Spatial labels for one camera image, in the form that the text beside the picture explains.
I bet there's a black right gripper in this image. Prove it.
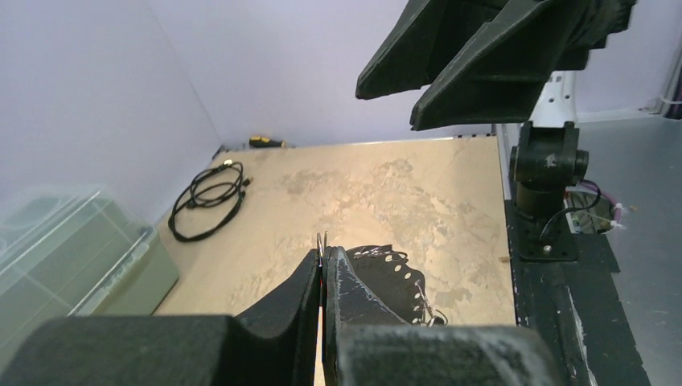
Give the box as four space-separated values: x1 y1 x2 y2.
410 0 637 131

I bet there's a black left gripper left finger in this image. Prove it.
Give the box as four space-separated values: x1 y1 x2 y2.
1 251 321 385

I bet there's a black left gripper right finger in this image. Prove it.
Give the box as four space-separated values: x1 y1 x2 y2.
322 245 566 386

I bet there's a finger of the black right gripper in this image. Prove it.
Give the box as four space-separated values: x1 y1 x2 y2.
355 0 507 100

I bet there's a large metal keyring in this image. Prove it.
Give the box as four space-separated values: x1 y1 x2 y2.
317 233 448 331

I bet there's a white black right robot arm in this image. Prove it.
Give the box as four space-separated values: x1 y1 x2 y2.
355 1 634 218

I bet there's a green plastic storage box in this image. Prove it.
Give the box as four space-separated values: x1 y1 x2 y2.
1 185 179 365

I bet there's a yellow black screwdriver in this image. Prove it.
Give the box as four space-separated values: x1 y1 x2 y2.
249 136 286 149

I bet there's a black coiled cable right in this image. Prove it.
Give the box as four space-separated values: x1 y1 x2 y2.
167 158 255 244

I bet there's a black metal base rail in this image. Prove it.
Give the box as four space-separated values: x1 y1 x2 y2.
505 201 650 385

